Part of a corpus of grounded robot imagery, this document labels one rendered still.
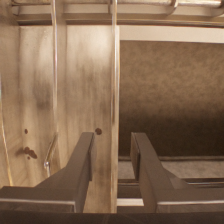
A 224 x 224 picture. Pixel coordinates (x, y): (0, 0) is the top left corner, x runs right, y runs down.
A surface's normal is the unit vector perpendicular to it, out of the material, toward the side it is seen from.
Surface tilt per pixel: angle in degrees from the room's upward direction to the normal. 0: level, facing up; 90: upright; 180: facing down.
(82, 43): 15
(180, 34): 0
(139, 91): 2
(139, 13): 25
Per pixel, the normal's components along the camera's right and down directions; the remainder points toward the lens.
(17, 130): 1.00, 0.01
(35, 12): 0.00, -0.18
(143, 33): 0.00, 0.25
